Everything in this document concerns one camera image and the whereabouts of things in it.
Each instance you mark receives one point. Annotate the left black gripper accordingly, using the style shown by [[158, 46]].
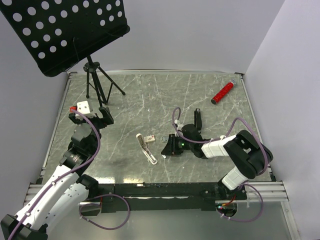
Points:
[[107, 119]]

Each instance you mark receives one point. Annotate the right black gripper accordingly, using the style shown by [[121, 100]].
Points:
[[171, 147]]

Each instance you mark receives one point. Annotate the small staple box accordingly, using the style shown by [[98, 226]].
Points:
[[149, 139]]

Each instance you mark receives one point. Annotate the small black tag object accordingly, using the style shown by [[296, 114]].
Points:
[[198, 120]]

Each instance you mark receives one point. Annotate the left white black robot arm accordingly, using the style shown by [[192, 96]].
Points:
[[68, 185]]

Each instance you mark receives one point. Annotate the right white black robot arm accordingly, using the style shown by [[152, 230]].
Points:
[[248, 156]]

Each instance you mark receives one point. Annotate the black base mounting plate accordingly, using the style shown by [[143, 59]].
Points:
[[161, 196]]

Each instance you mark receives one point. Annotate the red glitter tube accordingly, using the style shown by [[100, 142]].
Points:
[[224, 91]]

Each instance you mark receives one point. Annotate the black perforated music stand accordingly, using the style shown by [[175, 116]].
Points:
[[60, 33]]

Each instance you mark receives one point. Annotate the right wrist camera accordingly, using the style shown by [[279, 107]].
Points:
[[178, 125]]

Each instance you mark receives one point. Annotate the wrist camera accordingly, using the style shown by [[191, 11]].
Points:
[[178, 125], [83, 107]]

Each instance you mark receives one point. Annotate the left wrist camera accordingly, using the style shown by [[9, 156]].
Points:
[[83, 107]]

